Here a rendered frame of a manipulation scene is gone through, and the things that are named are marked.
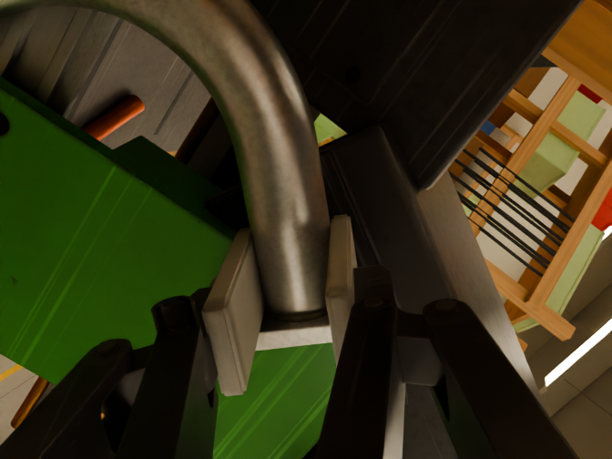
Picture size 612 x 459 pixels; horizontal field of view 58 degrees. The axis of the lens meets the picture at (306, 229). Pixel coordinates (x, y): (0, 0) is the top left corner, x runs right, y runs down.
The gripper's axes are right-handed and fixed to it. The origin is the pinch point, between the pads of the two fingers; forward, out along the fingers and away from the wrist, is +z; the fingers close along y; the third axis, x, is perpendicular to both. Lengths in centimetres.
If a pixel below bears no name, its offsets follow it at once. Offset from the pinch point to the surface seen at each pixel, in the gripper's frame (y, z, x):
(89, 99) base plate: -24.9, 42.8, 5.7
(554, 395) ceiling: 222, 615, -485
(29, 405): -24.4, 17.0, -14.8
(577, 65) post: 39, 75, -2
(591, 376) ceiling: 266, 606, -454
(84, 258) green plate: -9.5, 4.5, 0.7
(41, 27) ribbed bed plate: -9.4, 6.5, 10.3
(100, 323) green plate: -9.7, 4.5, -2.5
